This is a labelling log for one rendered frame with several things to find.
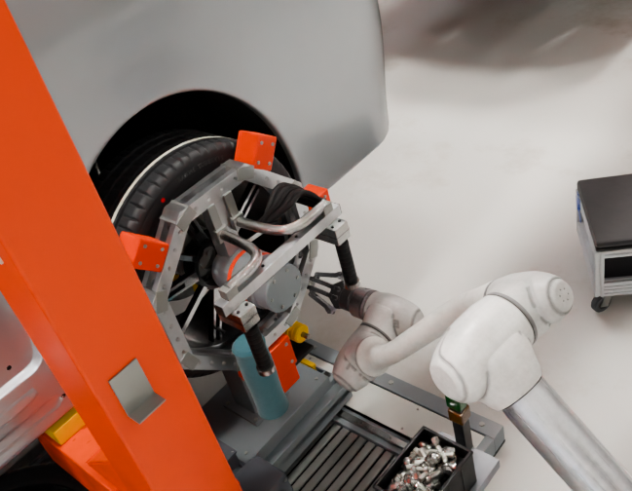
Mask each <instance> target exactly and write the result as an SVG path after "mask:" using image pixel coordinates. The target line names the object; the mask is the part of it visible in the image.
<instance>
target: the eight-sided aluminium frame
mask: <svg viewBox="0 0 632 491"><path fill-rule="evenodd" d="M243 181H249V182H252V183H255V184H258V185H261V186H264V187H267V188H271V189H274V187H275V186H276V185H278V184H279V183H282V182H287V183H292V184H296V185H298V186H300V187H302V183H301V182H299V181H296V180H295V179H292V178H288V177H285V176H282V175H279V174H276V173H273V172H270V171H267V170H257V169H255V168H254V165H250V164H247V163H243V162H239V161H235V160H231V159H229V160H228V161H226V162H225V163H224V164H220V167H218V168H217V169H216V170H214V171H213V172H211V173H210V174H208V175H207V176H206V177H204V178H203V179H202V180H200V181H199V182H198V183H196V184H195V185H194V186H192V187H191V188H189V189H188V190H187V191H185V192H184V193H183V194H181V195H180V196H179V197H177V198H176V199H174V200H171V201H170V203H169V204H168V205H166V206H165V207H164V210H163V213H162V215H161V216H160V219H161V220H160V223H159V227H158V230H157V234H156V237H155V239H157V240H159V241H162V242H164V243H167V244H168V245H169V247H168V250H167V256H166V259H165V263H164V266H163V270H162V272H160V273H159V272H152V271H146V270H145V274H144V277H143V281H142V285H143V287H144V290H145V292H146V294H147V296H148V298H149V300H150V302H151V304H152V306H153V308H154V310H155V312H156V314H157V316H158V319H159V321H160V323H161V325H162V327H163V329H164V331H165V333H166V335H167V338H168V340H169V342H170V344H171V346H172V348H173V350H174V352H175V354H176V356H177V358H178V360H179V362H180V364H181V366H182V368H183V369H190V370H192V371H193V370H236V371H240V368H239V366H238V363H237V360H236V357H235V355H234V354H233V352H232V349H230V350H223V349H204V348H190V347H189V345H188V343H187V340H186V338H185V336H184V334H183V332H182V330H181V327H180V325H179V323H178V321H177V319H176V317H175V315H174V312H173V310H172V309H171V307H170V305H169V303H168V300H167V298H168V295H169V292H170V288H171V285H172V281H173V278H174V275H175V271H176V268H177V264H178V261H179V258H180V254H181V251H182V248H183V245H184V242H185V238H186V235H187V231H188V228H189V225H190V223H191V221H192V220H194V219H195V218H196V217H198V216H199V215H200V214H202V213H203V212H204V211H205V210H206V208H208V207H209V206H210V205H212V204H215V203H216V202H217V201H219V200H220V199H221V198H223V195H225V194H226V193H227V192H229V191H232V190H233V189H234V188H236V187H237V186H238V185H240V184H241V183H242V182H243ZM302 188H303V187H302ZM308 211H309V208H308V207H307V206H304V205H301V204H297V203H295V204H294V205H293V206H292V207H291V208H290V209H289V210H288V211H287V212H286V213H285V217H286V220H287V223H288V224H289V223H292V222H294V221H296V220H298V219H299V218H301V217H302V216H303V215H305V214H306V213H307V212H308ZM318 248H319V245H318V239H313V240H312V241H311V242H310V243H308V244H307V245H306V246H305V247H304V248H303V249H302V250H300V251H299V252H298V253H297V254H296V255H295V256H294V257H293V258H292V259H290V260H289V263H291V264H293V265H295V266H296V267H297V268H298V269H299V271H300V274H301V288H300V292H299V295H298V297H297V299H296V300H295V302H294V303H293V304H292V305H291V306H290V307H289V308H288V309H287V310H285V311H283V312H281V313H275V312H273V311H272V312H271V313H269V314H268V315H267V316H266V317H265V318H264V319H263V320H261V321H260V322H259V323H258V327H259V329H260V332H261V334H262V335H263V336H264V337H265V339H266V344H267V346H268V348H269V347H270V346H271V345H272V344H273V343H274V342H275V341H276V340H277V339H278V338H279V337H280V336H281V335H282V334H283V333H284V332H285V331H286V330H287V329H288V328H289V327H290V326H292V325H293V324H294V323H295V322H296V321H297V319H298V316H299V314H300V312H301V310H300V309H301V306H302V302H303V299H304V296H305V292H306V289H307V286H308V282H309V279H310V276H311V273H312V270H313V267H314V264H315V260H316V257H317V251H318Z"/></svg>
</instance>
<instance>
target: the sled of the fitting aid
mask: <svg viewBox="0 0 632 491"><path fill-rule="evenodd" d="M300 362H301V363H303V364H305V365H307V366H308V367H310V368H312V369H314V370H316V371H318V372H320V373H322V374H324V375H327V376H328V377H329V380H330V383H331V386H330V387H329V388H328V389H327V390H326V392H325V393H324V394H323V395H322V396H321V397H320V398H319V399H318V400H317V401H316V402H315V404H314V405H313V406H312V407H311V408H310V409H309V410H308V411H307V412H306V413H305V414H304V415H303V417H302V418H301V419H300V420H299V421H298V422H297V423H296V424H295V425H294V426H293V427H292V428H291V429H290V431H289V432H288V433H287V434H286V435H285V436H284V437H283V438H282V439H281V440H280V441H279V443H278V444H277V445H276V446H275V447H274V448H273V449H272V450H271V451H270V452H269V453H268V454H267V455H266V457H265V458H264V460H266V461H267V462H269V463H271V464H272V465H274V466H275V467H277V468H279V469H280V470H282V471H283V472H286V470H287V469H288V468H289V467H290V466H291V465H292V464H293V463H294V461H295V460H296V459H297V458H298V457H299V456H300V455H301V454H302V452H303V451H304V450H305V449H306V448H307V447H308V446H309V445H310V444H311V442H312V441H313V440H314V439H315V438H316V437H317V436H318V434H319V433H320V432H321V431H322V430H323V429H324V428H325V427H326V425H327V424H328V423H329V422H330V421H331V420H332V419H333V418H334V416H335V415H336V414H337V413H338V412H339V411H340V410H341V409H342V408H343V406H344V405H345V404H346V403H347V402H348V401H349V400H350V399H351V397H352V396H353V393H352V392H349V391H347V390H346V389H344V388H343V387H342V386H340V385H339V384H338V383H337V382H336V381H335V380H334V378H333V373H331V372H329V371H327V370H325V369H322V368H320V367H318V366H316V364H315V363H313V362H311V361H309V360H307V359H302V360H301V361H300Z"/></svg>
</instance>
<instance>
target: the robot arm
mask: <svg viewBox="0 0 632 491"><path fill-rule="evenodd" d="M320 277H325V278H338V280H340V281H339V282H337V283H335V284H333V283H329V282H326V281H324V280H321V279H320ZM343 280H344V277H343V273H342V272H341V271H340V272H337V273H322V272H315V275H314V276H310V279H309V282H308V286H307V289H308V290H309V291H310V292H309V296H310V297H311V298H313V299H314V300H315V302H317V303H318V304H319V305H321V306H322V307H323V308H324V309H325V311H326V312H327V314H335V311H336V310H337V309H343V310H345V311H348V312H350V313H351V315H352V316H353V317H356V318H358V319H361V320H362V323H361V324H360V326H359V327H358V329H357V330H356V331H355V332H354V333H353V334H352V335H351V337H350V338H349V339H348V341H347V342H346V343H345V345H344V346H343V348H342V349H341V351H340V353H339V354H338V356H337V358H336V359H335V362H334V365H333V370H332V373H333V378H334V380H335V381H336V382H337V383H338V384H339V385H340V386H342V387H343V388H344V389H346V390H347V391H349V392H357V391H359V390H361V389H363V388H364V387H365V386H367V385H368V383H369V382H370V381H373V380H374V379H375V378H377V377H378V376H380V375H383V374H384V373H385V372H386V371H387V370H388V369H389V367H390V366H391V365H394V364H396V363H398V362H400V361H402V360H404V359H406V358H408V357H409V356H411V355H413V354H414V353H416V352H417V351H419V350H421V349H422V348H423V347H425V346H426V345H428V344H429V343H431V342H433V341H434V340H436V339H437V338H439V337H441V338H440V339H439V341H438V343H437V344H436V346H435V348H434V351H433V353H432V356H431V359H430V366H429V371H430V375H431V378H432V380H433V382H434V383H435V385H436V386H437V388H438V389H439V390H440V391H441V392H442V393H443V394H444V395H445V396H446V397H448V398H451V399H453V400H455V401H457V402H462V403H474V402H476V401H479V402H481V403H483V404H485V405H486V406H487V407H489V408H491V409H494V410H497V411H500V410H501V411H502V412H503V413H504V415H505V416H506V417H507V418H508V419H509V420H510V422H511V423H512V424H513V425H514V426H515V427H516V428H517V430H518V431H519V432H520V433H521V434H522V435H523V436H524V437H525V438H526V439H527V440H528V441H529V442H530V443H531V444H532V446H533V447H534V448H535V449H536V450H537V451H538V453H539V454H540V455H541V457H542V458H543V459H544V460H545V461H546V463H547V464H548V465H549V466H550V467H551V468H552V469H553V470H554V471H555V472H556V473H557V474H558V475H559V476H560V477H561V478H562V479H563V480H564V481H565V482H566V484H567V485H568V486H569V487H570V488H571V489H572V490H573V491H632V476H631V474H630V473H629V472H628V471H627V470H626V469H625V468H624V467H623V466H622V464H621V463H620V462H619V461H618V460H617V459H616V458H615V457H614V455H613V454H612V453H611V452H610V451H609V450H608V449H607V448H606V446H605V445H604V444H603V443H602V442H601V441H600V440H599V439H598V438H597V436H596V435H595V434H594V433H592V432H591V431H590V430H589V429H588V427H587V426H586V425H585V424H584V423H583V422H582V421H581V420H580V419H579V417H578V416H577V415H576V414H575V413H574V411H573V410H572V409H571V407H570V406H569V405H568V404H567V403H566V402H565V401H564V400H562V398H561V397H560V396H559V395H558V394H557V393H556V392H555V391H554V389H553V388H552V387H551V386H550V385H549V384H548V383H547V382H546V381H545V379H544V378H543V377H542V376H541V374H542V372H541V368H540V364H539V361H538V359H537V357H536V354H535V351H534V349H533V346H532V345H533V344H534V343H535V342H536V341H537V340H538V339H539V338H540V337H541V336H542V335H543V333H544V332H545V331H547V330H548V329H549V327H550V325H551V324H552V323H557V322H559V321H560V320H562V319H563V318H564V317H565V316H566V315H567V314H568V313H569V312H570V311H571V309H572V307H573V302H574V295H573V291H572V289H571V287H570V286H569V285H568V284H567V283H566V282H564V281H563V280H562V279H561V278H560V277H557V276H555V275H552V274H549V273H545V272H538V271H532V272H522V273H515V274H510V275H507V276H505V277H502V278H499V279H495V280H492V281H490V282H488V283H485V284H483V285H481V286H479V287H477V288H475V289H472V290H470V291H467V292H465V293H462V294H460V295H458V296H456V297H454V298H453V299H451V300H449V301H447V302H446V303H444V304H443V305H441V306H440V307H438V308H437V309H435V310H434V311H433V312H431V313H430V314H428V315H427V316H426V317H424V314H423V312H422V311H421V309H420V308H419V307H418V306H417V305H415V304H414V303H412V302H410V301H408V300H407V299H405V298H402V297H400V296H397V295H395V294H392V293H387V292H379V291H377V290H374V289H371V288H366V287H362V286H360V287H359V288H357V289H355V290H347V289H345V287H344V283H343ZM316 283H319V284H321V285H324V286H326V287H328V288H331V290H330V292H329V291H326V290H324V289H321V288H318V287H316V286H315V285H316ZM316 292H317V293H319V294H322V295H324V296H326V297H329V299H330V301H331V303H332V304H333V305H330V304H329V303H327V302H326V301H325V300H324V299H322V298H321V297H320V296H319V295H317V294H316Z"/></svg>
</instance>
